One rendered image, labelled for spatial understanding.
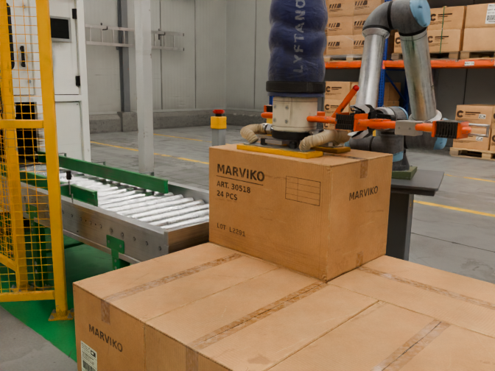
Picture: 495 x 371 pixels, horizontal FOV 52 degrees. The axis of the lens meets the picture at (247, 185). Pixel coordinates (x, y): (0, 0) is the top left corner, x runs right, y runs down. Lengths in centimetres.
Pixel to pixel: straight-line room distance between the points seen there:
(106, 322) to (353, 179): 93
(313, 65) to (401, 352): 102
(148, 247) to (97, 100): 994
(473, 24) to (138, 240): 777
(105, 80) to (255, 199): 1038
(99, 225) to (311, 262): 113
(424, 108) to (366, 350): 137
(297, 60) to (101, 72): 1036
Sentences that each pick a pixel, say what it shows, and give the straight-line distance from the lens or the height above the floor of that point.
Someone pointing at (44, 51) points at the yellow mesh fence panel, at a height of 133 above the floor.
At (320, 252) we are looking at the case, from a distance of 174.
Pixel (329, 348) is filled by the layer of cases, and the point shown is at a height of 54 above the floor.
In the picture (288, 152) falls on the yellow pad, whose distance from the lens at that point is 182.
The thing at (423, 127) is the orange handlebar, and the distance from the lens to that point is 168.
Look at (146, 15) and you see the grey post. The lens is 546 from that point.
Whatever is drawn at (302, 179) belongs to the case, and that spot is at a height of 88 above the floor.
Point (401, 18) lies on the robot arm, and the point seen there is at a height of 147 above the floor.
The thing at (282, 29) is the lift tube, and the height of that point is 139.
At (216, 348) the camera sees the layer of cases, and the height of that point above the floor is 54.
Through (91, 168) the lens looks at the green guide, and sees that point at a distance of 361.
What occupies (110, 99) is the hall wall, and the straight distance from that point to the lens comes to 1218.
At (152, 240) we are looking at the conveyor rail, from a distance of 216.
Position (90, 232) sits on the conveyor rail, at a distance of 258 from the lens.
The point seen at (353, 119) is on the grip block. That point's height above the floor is 108.
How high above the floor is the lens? 121
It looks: 12 degrees down
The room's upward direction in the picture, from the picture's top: 1 degrees clockwise
